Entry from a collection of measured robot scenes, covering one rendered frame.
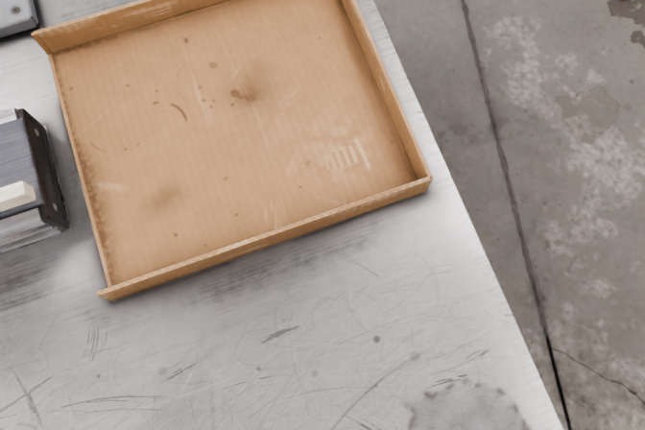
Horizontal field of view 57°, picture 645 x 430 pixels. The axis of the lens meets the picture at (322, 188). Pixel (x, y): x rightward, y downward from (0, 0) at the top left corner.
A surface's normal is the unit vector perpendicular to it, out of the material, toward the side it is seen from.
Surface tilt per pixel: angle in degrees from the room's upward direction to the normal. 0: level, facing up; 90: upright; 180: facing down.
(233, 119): 0
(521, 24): 0
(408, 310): 0
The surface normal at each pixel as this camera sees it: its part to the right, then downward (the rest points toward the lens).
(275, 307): 0.02, -0.29
